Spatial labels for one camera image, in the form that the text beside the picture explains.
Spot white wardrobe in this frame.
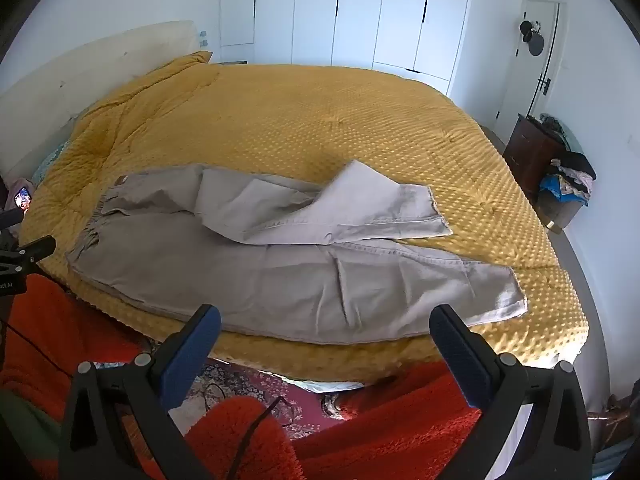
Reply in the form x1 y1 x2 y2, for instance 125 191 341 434
220 0 473 96

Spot dark hats on door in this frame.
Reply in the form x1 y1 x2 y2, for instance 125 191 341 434
519 19 547 57

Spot pile of clothes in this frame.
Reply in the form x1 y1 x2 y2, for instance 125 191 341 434
539 152 597 206

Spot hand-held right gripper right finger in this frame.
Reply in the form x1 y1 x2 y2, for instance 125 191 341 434
429 304 594 480

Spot green cloth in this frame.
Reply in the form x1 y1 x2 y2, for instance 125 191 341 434
0 390 61 466

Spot patterned rug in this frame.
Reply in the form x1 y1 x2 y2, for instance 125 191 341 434
167 359 361 431

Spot black cable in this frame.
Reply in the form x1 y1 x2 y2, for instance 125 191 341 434
239 395 287 480

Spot yellow dotted blanket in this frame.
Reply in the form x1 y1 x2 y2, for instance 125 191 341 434
19 51 588 386

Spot dark wooden dresser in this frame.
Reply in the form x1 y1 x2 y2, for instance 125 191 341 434
502 114 568 201

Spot red fuzzy cloth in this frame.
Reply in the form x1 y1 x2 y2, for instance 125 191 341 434
0 272 483 480

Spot beige pants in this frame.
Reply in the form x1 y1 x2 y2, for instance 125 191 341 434
66 160 529 346

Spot white padded headboard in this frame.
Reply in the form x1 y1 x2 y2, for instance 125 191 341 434
0 21 198 176

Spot black clamp stand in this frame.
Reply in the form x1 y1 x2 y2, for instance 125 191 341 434
0 207 57 296

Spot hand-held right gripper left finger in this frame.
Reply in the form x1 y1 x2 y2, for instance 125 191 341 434
60 304 222 480

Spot white door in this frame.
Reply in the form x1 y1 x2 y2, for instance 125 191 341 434
492 0 561 136

